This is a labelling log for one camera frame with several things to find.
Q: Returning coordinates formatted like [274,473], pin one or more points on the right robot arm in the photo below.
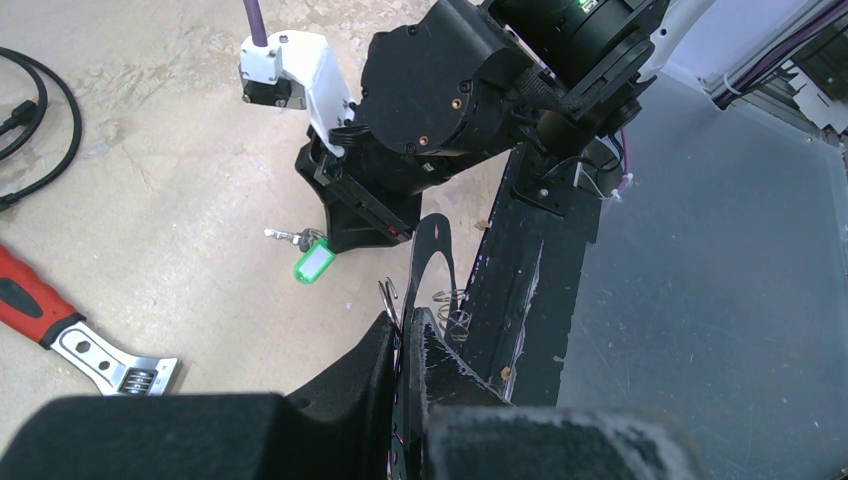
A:
[597,57]

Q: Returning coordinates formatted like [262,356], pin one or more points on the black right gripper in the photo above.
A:
[437,98]

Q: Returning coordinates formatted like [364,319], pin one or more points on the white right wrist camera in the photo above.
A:
[298,70]

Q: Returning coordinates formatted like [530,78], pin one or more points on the red handled adjustable wrench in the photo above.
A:
[34,309]

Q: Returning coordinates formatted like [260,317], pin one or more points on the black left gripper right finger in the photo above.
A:
[458,427]

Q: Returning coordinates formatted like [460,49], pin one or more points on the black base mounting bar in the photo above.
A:
[523,287]

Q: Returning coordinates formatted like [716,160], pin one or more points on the aluminium frame rail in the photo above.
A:
[797,74]

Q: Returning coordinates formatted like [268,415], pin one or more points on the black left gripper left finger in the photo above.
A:
[336,426]

